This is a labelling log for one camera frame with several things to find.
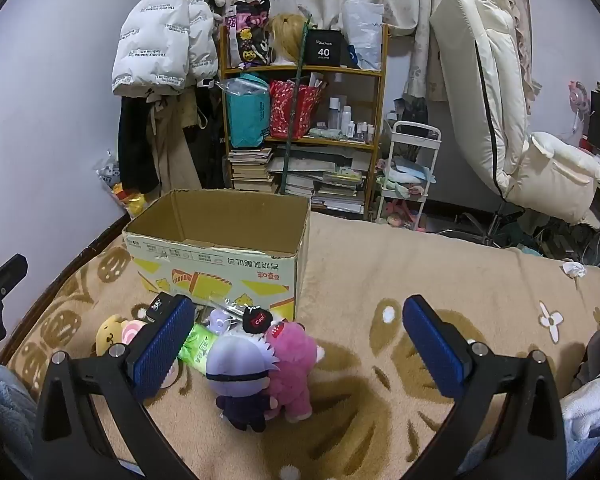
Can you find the white rolling cart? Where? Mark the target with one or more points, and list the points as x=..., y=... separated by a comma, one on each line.
x=410, y=180

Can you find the messy pile of books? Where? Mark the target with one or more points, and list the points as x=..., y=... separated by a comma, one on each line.
x=330, y=185

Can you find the yellow plush toy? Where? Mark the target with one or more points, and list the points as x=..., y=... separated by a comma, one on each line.
x=109, y=332

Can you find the wooden shelf rack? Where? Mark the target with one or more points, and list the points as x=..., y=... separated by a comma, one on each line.
x=330, y=71

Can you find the red gift bag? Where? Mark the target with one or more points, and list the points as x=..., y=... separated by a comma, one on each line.
x=292, y=110

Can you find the printed cardboard box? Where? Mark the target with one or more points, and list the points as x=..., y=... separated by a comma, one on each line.
x=220, y=270

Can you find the teal paper bag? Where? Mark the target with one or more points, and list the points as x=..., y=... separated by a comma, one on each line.
x=247, y=115

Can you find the black hanging garment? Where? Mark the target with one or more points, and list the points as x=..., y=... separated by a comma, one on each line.
x=135, y=145

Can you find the crumpled white tissue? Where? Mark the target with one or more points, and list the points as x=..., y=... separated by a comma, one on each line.
x=574, y=269

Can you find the black box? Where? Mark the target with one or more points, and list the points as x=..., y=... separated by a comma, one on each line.
x=324, y=50

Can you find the person's light fluffy robe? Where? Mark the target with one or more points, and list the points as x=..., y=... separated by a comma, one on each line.
x=592, y=410

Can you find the row of white cosmetic bottles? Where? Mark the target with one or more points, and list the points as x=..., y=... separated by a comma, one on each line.
x=347, y=120

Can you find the green tissue packet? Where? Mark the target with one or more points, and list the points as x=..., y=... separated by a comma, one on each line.
x=200, y=347

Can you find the brown patterned fleece blanket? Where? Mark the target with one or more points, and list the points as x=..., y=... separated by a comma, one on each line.
x=380, y=270

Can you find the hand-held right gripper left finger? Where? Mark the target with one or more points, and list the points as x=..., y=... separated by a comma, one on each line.
x=162, y=347

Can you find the beige hanging garment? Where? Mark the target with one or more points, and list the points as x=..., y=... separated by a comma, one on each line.
x=172, y=150

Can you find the black tissue packet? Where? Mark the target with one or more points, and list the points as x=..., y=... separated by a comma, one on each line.
x=157, y=306

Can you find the clear bag of yellow toys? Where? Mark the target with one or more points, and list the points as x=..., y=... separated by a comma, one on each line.
x=122, y=195

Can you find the pink swirl plush toy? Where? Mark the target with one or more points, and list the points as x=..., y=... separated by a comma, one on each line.
x=132, y=331

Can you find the cream padded chair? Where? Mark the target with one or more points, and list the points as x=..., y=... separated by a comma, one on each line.
x=480, y=85

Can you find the white puffer jacket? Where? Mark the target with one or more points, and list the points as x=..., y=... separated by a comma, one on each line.
x=155, y=35

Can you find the pink desk fan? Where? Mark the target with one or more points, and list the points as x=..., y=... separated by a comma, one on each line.
x=579, y=97

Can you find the pale-haired blindfolded plush doll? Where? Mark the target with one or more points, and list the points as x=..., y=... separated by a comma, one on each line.
x=235, y=362

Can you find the black patterned bag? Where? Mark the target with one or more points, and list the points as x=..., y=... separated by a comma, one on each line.
x=247, y=35

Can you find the green pole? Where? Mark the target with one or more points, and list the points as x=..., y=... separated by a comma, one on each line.
x=294, y=115

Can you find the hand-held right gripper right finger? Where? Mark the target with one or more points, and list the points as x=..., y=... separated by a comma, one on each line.
x=432, y=352

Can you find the blond wig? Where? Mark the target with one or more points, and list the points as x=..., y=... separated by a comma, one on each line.
x=286, y=35

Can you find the purple toy in clear bag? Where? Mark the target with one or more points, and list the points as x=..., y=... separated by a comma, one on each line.
x=221, y=321

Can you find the neat stack of books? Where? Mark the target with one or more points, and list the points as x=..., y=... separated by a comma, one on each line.
x=250, y=170

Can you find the white plastic bag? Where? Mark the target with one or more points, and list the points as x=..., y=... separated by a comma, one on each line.
x=362, y=35

